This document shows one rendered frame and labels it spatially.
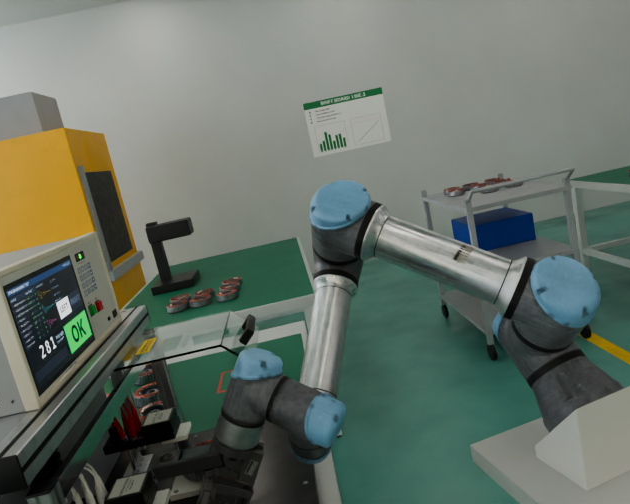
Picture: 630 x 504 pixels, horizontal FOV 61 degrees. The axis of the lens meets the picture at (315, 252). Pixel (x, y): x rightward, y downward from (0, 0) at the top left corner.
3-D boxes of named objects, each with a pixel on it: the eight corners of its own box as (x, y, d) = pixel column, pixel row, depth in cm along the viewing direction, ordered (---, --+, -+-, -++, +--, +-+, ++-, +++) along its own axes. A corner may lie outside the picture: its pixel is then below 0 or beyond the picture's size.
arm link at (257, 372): (277, 371, 82) (230, 350, 85) (256, 436, 84) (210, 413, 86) (295, 360, 90) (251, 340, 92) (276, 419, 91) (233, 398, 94)
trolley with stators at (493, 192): (518, 297, 404) (498, 164, 385) (599, 342, 305) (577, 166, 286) (441, 315, 401) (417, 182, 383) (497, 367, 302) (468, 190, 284)
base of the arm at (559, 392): (593, 420, 105) (561, 375, 110) (643, 383, 94) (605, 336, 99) (535, 443, 99) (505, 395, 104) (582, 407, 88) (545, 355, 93)
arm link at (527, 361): (569, 368, 108) (529, 313, 115) (595, 337, 97) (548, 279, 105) (518, 390, 106) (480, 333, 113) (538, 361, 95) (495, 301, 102)
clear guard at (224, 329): (259, 328, 130) (253, 304, 129) (256, 365, 106) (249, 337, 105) (124, 359, 128) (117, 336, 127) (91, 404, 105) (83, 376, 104)
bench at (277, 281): (318, 324, 444) (298, 236, 430) (350, 438, 262) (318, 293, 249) (186, 355, 439) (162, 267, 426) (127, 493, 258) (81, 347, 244)
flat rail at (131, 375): (157, 347, 130) (153, 335, 129) (56, 513, 69) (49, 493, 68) (152, 348, 130) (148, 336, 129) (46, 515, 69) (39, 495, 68)
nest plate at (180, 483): (247, 445, 124) (245, 440, 124) (243, 483, 109) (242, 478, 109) (182, 460, 123) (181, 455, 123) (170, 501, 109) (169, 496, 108)
